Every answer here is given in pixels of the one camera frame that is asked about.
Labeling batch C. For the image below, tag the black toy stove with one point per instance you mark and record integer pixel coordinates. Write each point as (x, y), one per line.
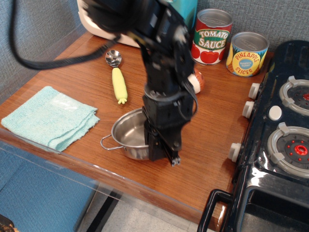
(271, 181)

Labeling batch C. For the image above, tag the light blue folded cloth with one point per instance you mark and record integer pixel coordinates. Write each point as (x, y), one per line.
(51, 119)

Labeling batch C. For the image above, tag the teal toy microwave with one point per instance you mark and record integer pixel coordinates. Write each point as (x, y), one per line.
(156, 23)

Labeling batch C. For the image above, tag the spoon with yellow-green handle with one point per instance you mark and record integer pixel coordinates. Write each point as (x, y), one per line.
(113, 58)

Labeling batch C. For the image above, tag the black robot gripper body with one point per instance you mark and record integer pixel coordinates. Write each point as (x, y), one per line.
(168, 116)

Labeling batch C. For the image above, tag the plush toy mushroom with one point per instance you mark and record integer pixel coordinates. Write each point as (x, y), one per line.
(196, 79)

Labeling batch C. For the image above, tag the pineapple slices can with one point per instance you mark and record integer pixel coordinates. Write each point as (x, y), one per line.
(247, 53)

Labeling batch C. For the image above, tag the tomato sauce can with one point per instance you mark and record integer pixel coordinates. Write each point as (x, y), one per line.
(212, 30)

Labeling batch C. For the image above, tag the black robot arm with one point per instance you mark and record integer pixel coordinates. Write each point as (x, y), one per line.
(169, 98)

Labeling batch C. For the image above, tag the small stainless steel pot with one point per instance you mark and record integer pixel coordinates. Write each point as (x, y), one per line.
(128, 132)

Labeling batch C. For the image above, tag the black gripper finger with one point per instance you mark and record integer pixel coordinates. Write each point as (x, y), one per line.
(156, 150)

